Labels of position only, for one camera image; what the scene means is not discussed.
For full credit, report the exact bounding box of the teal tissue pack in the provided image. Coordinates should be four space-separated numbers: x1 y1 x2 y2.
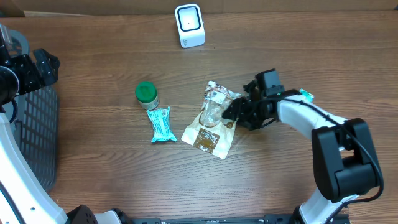
299 88 314 103

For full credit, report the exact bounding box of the beige snack pouch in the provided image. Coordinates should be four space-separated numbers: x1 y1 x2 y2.
181 80 242 159

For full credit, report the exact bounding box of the teal snack packet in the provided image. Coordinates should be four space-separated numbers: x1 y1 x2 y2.
146 106 177 143

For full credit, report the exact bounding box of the green lid container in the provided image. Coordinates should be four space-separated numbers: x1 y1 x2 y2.
135 82 159 110

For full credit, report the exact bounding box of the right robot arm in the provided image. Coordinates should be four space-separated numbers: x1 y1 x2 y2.
222 69 384 223

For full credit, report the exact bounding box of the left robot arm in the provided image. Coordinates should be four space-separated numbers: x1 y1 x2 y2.
1 25 130 224

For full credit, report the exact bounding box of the white barcode scanner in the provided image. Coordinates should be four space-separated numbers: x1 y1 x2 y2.
175 3 205 49

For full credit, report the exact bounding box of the grey plastic basket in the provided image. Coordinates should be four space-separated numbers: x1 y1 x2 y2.
1 26 60 191

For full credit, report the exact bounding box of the cardboard back panel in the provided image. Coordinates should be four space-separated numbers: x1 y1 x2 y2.
1 0 397 17

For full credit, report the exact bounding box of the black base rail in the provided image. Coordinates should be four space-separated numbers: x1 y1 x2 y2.
131 214 300 224

